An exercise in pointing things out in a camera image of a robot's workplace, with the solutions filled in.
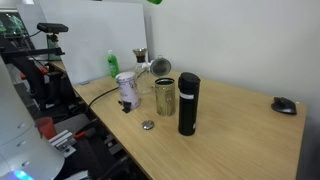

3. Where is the black thermos flask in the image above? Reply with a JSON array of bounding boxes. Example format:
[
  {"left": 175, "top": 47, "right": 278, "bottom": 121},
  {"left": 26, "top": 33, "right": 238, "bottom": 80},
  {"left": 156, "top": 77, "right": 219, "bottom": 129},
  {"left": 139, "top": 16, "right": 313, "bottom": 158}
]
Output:
[{"left": 177, "top": 71, "right": 202, "bottom": 137}]

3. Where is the glass carafe with metal filter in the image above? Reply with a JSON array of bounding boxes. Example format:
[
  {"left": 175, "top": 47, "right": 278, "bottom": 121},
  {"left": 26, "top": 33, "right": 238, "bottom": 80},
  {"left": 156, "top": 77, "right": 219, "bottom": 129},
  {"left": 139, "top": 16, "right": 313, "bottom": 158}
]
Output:
[{"left": 132, "top": 47, "right": 154, "bottom": 94}]

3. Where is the silver aluminium bracket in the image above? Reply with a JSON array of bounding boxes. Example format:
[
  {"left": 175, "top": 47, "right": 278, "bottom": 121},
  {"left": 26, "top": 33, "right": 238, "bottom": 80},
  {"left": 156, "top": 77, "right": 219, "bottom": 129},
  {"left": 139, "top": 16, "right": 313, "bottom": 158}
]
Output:
[{"left": 48, "top": 129, "right": 78, "bottom": 158}]

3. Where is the large green soap bottle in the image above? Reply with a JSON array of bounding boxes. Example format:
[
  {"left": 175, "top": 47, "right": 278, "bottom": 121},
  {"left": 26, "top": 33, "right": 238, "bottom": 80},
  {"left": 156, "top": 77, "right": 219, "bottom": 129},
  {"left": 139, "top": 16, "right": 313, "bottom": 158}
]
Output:
[{"left": 107, "top": 49, "right": 120, "bottom": 79}]

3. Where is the white round tin canister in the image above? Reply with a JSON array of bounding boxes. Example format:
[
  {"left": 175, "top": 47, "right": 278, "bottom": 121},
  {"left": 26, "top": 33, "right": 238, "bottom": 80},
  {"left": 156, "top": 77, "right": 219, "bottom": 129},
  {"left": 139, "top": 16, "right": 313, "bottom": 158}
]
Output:
[{"left": 115, "top": 71, "right": 142, "bottom": 111}]

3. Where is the red plastic cup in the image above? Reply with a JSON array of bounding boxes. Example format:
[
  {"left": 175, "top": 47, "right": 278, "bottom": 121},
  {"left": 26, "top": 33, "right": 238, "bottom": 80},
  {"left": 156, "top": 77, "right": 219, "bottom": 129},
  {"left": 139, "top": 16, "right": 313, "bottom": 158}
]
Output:
[{"left": 34, "top": 116, "right": 58, "bottom": 141}]

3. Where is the orange handled tool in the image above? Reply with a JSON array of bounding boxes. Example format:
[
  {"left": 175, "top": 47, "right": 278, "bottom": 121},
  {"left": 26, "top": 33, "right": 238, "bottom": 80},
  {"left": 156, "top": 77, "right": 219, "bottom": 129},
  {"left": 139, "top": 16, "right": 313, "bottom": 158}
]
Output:
[{"left": 73, "top": 130, "right": 88, "bottom": 140}]

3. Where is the thick black table cable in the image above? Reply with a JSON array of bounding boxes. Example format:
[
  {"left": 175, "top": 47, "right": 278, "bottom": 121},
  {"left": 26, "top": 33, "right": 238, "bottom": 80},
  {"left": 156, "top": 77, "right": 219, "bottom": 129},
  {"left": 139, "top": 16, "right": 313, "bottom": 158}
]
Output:
[{"left": 85, "top": 86, "right": 120, "bottom": 114}]

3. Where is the black computer mouse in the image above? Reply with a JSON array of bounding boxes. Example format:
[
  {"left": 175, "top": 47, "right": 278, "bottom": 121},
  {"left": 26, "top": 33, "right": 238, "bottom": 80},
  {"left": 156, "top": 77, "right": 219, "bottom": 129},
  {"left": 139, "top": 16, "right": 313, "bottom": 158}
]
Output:
[{"left": 270, "top": 96, "right": 298, "bottom": 116}]

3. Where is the black stereo camera bar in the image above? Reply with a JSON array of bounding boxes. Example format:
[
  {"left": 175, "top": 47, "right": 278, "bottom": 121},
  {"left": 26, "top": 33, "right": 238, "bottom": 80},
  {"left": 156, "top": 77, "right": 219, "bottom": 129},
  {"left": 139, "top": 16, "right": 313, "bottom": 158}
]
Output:
[{"left": 36, "top": 22, "right": 70, "bottom": 34}]

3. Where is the small round metal disc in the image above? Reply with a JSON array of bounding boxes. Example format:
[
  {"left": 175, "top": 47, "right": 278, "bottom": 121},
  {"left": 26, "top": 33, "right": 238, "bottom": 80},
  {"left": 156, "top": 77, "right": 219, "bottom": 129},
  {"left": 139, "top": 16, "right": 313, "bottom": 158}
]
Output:
[{"left": 141, "top": 119, "right": 156, "bottom": 131}]

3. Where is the gold tin with hinged lid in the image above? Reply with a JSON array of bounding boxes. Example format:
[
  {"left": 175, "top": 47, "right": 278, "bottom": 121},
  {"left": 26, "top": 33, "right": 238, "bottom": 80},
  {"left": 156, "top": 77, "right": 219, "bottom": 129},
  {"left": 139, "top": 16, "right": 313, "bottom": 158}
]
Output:
[{"left": 148, "top": 55, "right": 177, "bottom": 118}]

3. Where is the grey divider panel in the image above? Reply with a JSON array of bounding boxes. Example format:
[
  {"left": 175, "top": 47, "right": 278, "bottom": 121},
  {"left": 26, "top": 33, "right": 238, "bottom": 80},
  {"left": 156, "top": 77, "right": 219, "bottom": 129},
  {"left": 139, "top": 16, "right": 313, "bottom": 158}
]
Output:
[{"left": 16, "top": 0, "right": 149, "bottom": 86}]

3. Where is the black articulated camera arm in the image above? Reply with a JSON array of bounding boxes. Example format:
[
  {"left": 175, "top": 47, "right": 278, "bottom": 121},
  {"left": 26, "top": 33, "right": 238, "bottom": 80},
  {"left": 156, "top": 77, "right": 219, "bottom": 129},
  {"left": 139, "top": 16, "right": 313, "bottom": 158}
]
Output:
[{"left": 0, "top": 32, "right": 66, "bottom": 111}]

